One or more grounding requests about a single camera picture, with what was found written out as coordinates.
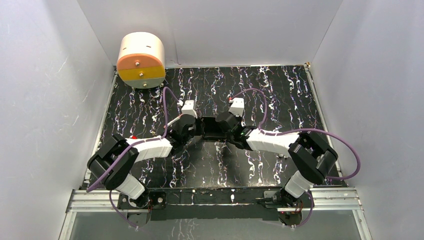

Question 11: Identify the purple cable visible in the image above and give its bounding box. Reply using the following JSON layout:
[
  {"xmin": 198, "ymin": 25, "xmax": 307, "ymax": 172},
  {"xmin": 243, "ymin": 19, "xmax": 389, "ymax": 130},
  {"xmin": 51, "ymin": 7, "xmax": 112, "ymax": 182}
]
[
  {"xmin": 86, "ymin": 86, "xmax": 183, "ymax": 229},
  {"xmin": 229, "ymin": 88, "xmax": 362, "ymax": 229}
]

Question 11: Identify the round cream drawer cabinet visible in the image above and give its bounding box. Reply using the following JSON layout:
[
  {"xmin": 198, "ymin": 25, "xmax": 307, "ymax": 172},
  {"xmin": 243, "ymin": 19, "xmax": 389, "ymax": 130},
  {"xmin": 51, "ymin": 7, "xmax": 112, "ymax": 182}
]
[{"xmin": 116, "ymin": 32, "xmax": 166, "ymax": 89}]

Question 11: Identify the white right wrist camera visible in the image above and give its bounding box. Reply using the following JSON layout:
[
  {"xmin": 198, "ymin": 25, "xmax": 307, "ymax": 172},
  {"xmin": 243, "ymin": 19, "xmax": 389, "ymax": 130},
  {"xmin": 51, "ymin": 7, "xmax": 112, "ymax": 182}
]
[{"xmin": 228, "ymin": 97, "xmax": 245, "ymax": 117}]

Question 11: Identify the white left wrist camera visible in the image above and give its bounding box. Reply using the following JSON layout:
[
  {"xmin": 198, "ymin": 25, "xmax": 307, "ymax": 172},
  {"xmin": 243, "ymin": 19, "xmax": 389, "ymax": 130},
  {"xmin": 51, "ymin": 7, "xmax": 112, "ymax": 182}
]
[{"xmin": 177, "ymin": 100, "xmax": 198, "ymax": 119}]

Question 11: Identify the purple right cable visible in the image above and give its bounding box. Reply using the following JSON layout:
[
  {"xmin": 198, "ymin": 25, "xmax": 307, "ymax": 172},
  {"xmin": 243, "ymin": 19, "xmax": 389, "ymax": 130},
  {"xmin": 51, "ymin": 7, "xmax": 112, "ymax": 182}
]
[{"xmin": 229, "ymin": 88, "xmax": 362, "ymax": 229}]

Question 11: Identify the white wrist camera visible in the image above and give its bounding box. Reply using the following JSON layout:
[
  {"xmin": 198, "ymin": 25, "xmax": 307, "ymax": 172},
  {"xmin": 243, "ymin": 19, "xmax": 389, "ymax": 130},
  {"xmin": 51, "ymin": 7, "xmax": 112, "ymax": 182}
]
[
  {"xmin": 228, "ymin": 97, "xmax": 245, "ymax": 117},
  {"xmin": 177, "ymin": 100, "xmax": 198, "ymax": 119}
]

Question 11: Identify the pink white marker pen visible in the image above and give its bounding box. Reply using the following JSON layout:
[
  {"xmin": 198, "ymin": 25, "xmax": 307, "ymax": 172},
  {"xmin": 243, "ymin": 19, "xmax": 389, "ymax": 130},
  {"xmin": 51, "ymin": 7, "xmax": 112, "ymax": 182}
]
[{"xmin": 166, "ymin": 114, "xmax": 182, "ymax": 128}]

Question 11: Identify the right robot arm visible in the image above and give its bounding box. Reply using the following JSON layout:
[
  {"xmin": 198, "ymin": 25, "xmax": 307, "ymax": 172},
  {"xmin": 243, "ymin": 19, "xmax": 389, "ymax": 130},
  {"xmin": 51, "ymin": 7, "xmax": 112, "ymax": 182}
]
[{"xmin": 215, "ymin": 112, "xmax": 338, "ymax": 208}]

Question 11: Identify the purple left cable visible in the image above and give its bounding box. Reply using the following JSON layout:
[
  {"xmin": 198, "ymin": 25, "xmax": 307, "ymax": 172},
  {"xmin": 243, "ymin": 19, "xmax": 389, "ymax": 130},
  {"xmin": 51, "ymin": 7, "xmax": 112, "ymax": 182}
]
[{"xmin": 86, "ymin": 86, "xmax": 183, "ymax": 229}]

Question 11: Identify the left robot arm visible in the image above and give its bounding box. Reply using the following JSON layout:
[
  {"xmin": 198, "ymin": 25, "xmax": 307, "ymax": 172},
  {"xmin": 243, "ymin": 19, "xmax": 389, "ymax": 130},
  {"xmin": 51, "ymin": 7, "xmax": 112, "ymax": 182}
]
[{"xmin": 86, "ymin": 114, "xmax": 205, "ymax": 208}]

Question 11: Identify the aluminium front rail frame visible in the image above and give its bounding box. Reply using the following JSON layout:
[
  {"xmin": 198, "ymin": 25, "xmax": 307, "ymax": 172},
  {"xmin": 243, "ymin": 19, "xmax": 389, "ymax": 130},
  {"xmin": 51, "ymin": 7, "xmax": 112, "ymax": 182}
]
[{"xmin": 59, "ymin": 185, "xmax": 372, "ymax": 240}]

